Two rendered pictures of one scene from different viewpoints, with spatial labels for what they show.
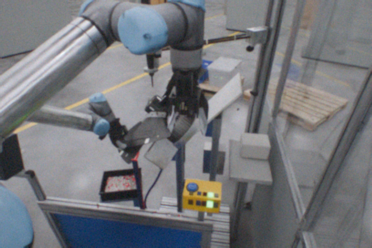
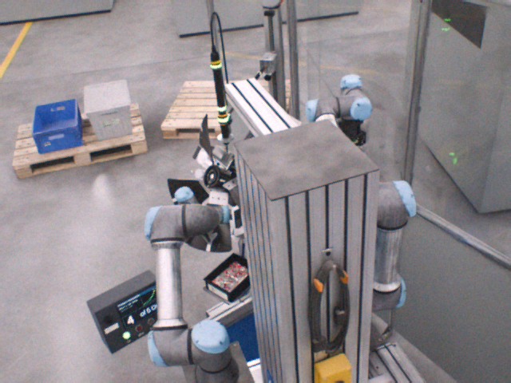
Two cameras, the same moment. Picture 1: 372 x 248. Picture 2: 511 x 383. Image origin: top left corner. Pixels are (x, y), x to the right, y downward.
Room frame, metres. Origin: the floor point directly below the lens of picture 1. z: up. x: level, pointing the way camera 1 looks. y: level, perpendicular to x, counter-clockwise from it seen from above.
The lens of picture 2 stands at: (-0.59, 1.45, 2.69)
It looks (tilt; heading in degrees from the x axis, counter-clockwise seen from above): 36 degrees down; 320
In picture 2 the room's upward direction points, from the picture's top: 6 degrees counter-clockwise
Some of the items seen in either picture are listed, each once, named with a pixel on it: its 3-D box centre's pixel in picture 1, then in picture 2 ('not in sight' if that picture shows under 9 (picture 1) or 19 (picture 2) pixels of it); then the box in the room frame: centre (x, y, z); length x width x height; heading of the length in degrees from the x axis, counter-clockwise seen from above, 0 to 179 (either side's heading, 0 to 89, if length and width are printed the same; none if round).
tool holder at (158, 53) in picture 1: (152, 60); (225, 128); (1.11, 0.16, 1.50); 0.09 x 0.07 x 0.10; 117
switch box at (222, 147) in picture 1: (213, 158); not in sight; (1.28, -0.19, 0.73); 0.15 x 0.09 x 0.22; 82
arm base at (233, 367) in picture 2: not in sight; (215, 365); (0.46, 0.83, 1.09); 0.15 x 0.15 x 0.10
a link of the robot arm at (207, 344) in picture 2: not in sight; (209, 344); (0.46, 0.84, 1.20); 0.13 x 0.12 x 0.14; 47
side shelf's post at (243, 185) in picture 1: (239, 203); not in sight; (1.14, -0.39, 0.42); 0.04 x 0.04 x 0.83; 82
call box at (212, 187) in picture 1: (202, 196); not in sight; (0.70, -0.07, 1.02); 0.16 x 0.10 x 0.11; 82
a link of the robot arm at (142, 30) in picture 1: (146, 27); (353, 105); (0.47, 0.07, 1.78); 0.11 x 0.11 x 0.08; 54
